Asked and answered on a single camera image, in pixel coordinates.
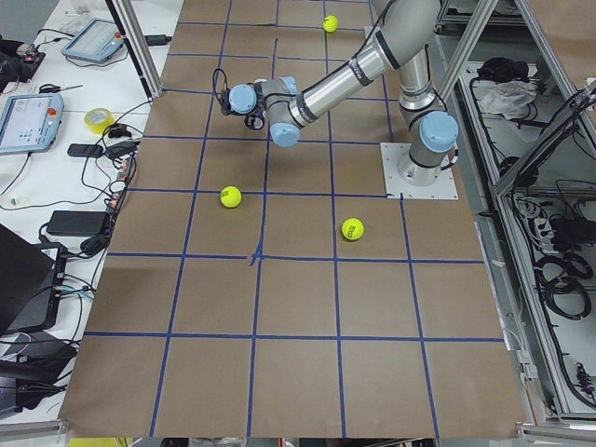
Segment white blue tennis ball can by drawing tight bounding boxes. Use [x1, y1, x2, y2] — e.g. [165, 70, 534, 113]
[244, 113, 266, 130]

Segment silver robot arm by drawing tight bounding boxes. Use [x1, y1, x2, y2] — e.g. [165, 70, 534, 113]
[216, 0, 459, 186]

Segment yellow tennis ball near gripper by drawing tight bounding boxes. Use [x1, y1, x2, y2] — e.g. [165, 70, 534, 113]
[341, 217, 365, 241]

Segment Roland Garros yellow tennis ball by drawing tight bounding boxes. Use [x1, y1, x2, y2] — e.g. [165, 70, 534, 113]
[220, 185, 242, 209]

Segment Wilson yellow tennis ball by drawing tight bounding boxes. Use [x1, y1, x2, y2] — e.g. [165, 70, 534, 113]
[322, 15, 339, 34]

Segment yellow tape roll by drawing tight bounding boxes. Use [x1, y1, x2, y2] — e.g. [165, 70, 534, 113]
[84, 107, 115, 135]

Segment black power adapter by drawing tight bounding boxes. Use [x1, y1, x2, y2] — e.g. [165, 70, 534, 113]
[47, 210, 107, 237]

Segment black phone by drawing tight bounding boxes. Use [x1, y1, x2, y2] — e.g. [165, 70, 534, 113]
[67, 143, 104, 158]

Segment far teach pendant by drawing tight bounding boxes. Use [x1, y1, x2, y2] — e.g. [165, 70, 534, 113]
[61, 19, 124, 63]

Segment teach pendant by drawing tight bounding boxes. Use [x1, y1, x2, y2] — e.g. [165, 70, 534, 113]
[61, 19, 124, 63]
[1, 93, 64, 155]

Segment scissors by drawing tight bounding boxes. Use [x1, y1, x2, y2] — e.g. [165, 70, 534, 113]
[38, 84, 82, 94]

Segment near teach pendant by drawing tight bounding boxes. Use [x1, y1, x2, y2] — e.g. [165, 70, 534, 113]
[1, 93, 64, 155]

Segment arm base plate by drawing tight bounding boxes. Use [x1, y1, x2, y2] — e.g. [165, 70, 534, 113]
[380, 142, 458, 200]

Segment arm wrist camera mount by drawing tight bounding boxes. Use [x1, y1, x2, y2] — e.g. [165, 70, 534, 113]
[218, 88, 233, 115]

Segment aluminium frame post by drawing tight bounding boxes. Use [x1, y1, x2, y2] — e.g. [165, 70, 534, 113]
[105, 0, 162, 100]

